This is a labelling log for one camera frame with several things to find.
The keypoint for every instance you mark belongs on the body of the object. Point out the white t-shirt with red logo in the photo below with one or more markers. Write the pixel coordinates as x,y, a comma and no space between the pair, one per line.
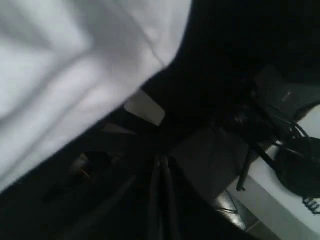
66,64

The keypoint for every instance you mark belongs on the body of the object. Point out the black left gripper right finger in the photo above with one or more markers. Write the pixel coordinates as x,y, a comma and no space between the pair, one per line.
190,216

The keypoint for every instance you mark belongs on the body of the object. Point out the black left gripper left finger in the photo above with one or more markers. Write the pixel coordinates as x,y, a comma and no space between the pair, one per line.
131,214

